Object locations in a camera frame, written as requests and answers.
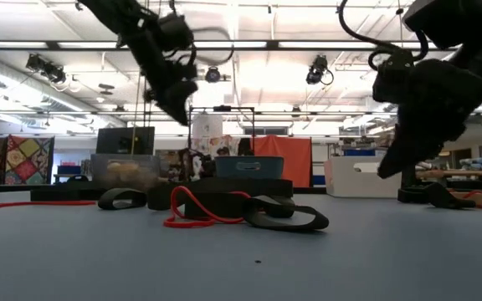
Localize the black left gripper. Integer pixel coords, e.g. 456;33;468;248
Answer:
136;23;200;126

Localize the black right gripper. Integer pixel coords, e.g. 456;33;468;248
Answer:
372;49;482;181

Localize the short wide black band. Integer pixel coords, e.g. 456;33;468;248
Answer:
261;195;297;219
242;195;331;232
423;181;477;210
397;186;431;205
97;187;148;211

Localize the large black rubber band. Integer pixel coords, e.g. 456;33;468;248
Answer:
146;178;295;210

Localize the black rectangular stand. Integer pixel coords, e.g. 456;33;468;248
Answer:
187;105;256;158

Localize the blue board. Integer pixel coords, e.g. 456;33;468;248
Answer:
342;148;379;158

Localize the wooden side table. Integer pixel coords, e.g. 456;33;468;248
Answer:
415;168;482;178

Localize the floral cloth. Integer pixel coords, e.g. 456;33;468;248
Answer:
190;135;242;158

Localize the grey plastic basket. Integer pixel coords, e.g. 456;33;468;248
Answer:
90;153;162;192

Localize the black monitor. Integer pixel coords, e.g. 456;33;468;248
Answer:
95;125;156;156

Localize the white plastic basket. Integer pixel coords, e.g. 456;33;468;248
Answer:
323;156;403;199

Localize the teal plastic basket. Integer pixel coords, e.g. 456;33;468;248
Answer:
214;156;285;181

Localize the orange cloth panel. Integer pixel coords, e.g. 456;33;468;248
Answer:
250;135;313;188

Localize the black studio light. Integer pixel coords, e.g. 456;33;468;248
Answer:
305;54;335;87
24;53;69;85

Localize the blue storage bin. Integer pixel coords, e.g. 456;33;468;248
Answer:
56;164;83;176

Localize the colourful patchwork quilt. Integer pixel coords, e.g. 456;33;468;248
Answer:
5;135;55;186

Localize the blue table mat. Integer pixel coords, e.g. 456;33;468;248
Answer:
0;190;482;301

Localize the round black camera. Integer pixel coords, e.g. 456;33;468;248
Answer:
204;65;230;84

